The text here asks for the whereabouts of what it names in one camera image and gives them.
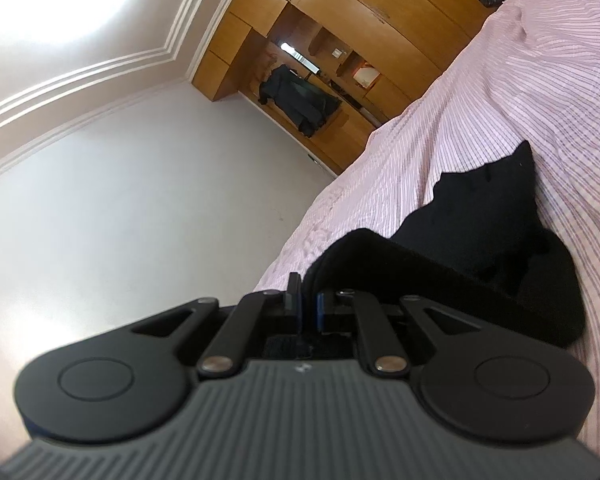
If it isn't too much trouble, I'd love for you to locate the hanging black dress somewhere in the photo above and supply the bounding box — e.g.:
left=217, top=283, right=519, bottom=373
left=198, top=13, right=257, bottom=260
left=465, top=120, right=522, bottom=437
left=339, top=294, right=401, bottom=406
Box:
left=258, top=64, right=344, bottom=137

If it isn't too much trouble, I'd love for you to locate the wooden wardrobe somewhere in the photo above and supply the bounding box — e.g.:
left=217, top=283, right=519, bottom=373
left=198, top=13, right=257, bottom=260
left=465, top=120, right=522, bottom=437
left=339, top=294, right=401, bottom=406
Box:
left=190, top=0, right=520, bottom=176

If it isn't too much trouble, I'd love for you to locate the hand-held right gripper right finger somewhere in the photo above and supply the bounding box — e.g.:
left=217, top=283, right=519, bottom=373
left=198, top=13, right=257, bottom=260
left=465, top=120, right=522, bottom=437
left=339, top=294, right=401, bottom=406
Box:
left=316, top=288, right=462, bottom=377

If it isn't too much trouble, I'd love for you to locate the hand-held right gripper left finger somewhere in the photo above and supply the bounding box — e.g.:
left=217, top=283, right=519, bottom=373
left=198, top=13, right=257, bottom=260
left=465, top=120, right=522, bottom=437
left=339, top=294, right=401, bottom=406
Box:
left=129, top=272, right=305, bottom=377

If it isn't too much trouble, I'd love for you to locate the black button cardigan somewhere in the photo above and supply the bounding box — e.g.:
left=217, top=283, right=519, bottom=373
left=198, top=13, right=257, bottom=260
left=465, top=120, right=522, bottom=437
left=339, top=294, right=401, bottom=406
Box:
left=302, top=140, right=589, bottom=349

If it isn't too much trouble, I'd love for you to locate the narrow mirror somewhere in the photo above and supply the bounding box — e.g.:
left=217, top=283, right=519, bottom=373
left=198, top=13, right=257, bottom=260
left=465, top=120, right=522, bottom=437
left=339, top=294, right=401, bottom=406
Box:
left=279, top=41, right=323, bottom=75

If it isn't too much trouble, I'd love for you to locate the bed with pink checked sheet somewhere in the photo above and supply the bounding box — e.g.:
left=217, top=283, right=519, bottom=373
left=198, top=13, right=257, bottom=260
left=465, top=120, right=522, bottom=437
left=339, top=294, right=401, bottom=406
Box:
left=252, top=0, right=600, bottom=463

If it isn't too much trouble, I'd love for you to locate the white container with orange trim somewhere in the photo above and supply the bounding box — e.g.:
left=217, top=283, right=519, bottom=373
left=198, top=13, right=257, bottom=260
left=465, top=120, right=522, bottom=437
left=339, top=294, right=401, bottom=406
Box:
left=352, top=62, right=382, bottom=91

